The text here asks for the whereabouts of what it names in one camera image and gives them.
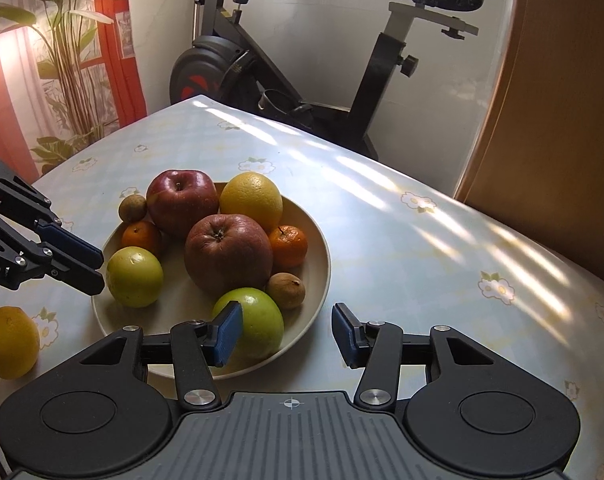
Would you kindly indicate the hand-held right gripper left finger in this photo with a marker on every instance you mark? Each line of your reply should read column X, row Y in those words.
column 228, row 332

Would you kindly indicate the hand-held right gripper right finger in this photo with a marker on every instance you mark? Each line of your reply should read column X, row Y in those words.
column 346, row 335

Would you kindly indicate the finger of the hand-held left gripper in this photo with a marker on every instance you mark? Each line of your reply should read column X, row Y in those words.
column 77, row 276
column 67, row 240

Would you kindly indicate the green apple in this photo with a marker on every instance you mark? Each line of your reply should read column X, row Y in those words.
column 262, row 320

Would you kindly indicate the beige round plate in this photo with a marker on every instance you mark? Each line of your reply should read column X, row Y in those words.
column 179, row 310

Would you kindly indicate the yellow-green round fruit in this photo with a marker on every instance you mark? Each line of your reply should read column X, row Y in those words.
column 134, row 277

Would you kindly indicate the yellow lemon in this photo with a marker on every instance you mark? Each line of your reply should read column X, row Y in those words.
column 11, row 342

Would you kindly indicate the orange mandarin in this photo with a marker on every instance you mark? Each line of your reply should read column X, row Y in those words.
column 139, row 237
column 289, row 247

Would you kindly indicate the small brown fruit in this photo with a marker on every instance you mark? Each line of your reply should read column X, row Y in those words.
column 287, row 290
column 132, row 207

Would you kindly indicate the large wrinkled red apple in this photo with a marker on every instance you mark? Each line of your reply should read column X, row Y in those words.
column 229, row 255

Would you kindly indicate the small shiny red apple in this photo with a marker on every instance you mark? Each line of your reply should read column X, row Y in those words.
column 182, row 205

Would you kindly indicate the yellow orange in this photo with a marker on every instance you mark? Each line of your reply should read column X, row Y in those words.
column 252, row 200

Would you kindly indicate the black exercise bike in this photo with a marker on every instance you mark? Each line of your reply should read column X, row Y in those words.
column 371, row 95

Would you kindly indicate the wooden chair back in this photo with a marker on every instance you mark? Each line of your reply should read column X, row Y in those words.
column 556, row 110

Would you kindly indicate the plant printed wall cloth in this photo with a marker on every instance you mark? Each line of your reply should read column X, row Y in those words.
column 57, row 85

